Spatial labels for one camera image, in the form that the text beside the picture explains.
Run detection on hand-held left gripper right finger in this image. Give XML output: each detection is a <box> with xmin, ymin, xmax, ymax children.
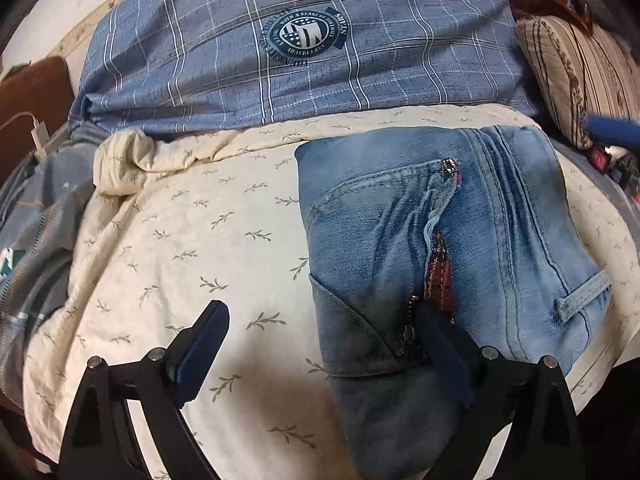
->
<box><xmin>414</xmin><ymin>302</ymin><xmax>587</xmax><ymax>480</ymax></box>

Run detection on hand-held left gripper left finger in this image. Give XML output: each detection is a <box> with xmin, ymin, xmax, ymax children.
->
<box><xmin>59</xmin><ymin>300</ymin><xmax>231</xmax><ymax>480</ymax></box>

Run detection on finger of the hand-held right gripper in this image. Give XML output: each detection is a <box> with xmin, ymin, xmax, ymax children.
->
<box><xmin>584</xmin><ymin>113</ymin><xmax>640</xmax><ymax>150</ymax></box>

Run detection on blue denim pants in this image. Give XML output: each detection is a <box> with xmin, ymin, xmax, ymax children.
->
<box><xmin>294</xmin><ymin>124</ymin><xmax>614</xmax><ymax>479</ymax></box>

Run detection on small blue object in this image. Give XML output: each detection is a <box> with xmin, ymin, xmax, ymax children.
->
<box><xmin>611</xmin><ymin>160</ymin><xmax>637</xmax><ymax>187</ymax></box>

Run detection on striped beige pillow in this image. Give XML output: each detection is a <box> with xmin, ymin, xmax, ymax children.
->
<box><xmin>515</xmin><ymin>15</ymin><xmax>640</xmax><ymax>151</ymax></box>

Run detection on cream leaf-print blanket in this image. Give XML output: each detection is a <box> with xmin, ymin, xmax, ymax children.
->
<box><xmin>22</xmin><ymin>106</ymin><xmax>640</xmax><ymax>480</ymax></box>

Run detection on grey-blue star-print cloth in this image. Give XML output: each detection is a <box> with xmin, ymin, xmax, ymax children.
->
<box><xmin>0</xmin><ymin>120</ymin><xmax>110</xmax><ymax>413</ymax></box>

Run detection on white charger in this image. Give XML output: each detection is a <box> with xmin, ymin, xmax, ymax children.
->
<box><xmin>30</xmin><ymin>120</ymin><xmax>52</xmax><ymax>154</ymax></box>

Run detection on brown headboard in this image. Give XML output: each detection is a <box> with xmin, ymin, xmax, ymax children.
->
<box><xmin>0</xmin><ymin>55</ymin><xmax>76</xmax><ymax>183</ymax></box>

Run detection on white charger cable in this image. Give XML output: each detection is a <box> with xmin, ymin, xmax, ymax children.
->
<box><xmin>0</xmin><ymin>112</ymin><xmax>41</xmax><ymax>135</ymax></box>

